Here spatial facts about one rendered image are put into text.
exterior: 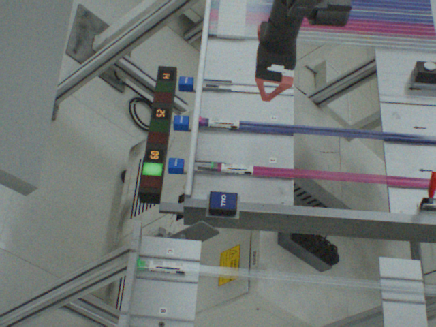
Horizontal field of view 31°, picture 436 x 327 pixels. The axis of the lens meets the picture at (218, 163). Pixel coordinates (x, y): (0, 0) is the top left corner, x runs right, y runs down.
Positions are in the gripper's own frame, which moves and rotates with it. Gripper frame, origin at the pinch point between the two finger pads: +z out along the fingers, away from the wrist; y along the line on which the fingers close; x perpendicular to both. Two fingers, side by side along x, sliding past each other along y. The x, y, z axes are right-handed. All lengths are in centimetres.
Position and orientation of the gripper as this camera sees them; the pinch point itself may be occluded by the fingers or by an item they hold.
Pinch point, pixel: (267, 78)
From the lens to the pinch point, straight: 145.0
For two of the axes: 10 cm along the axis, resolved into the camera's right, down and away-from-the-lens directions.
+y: 0.6, -7.8, 6.3
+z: -1.7, 6.1, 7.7
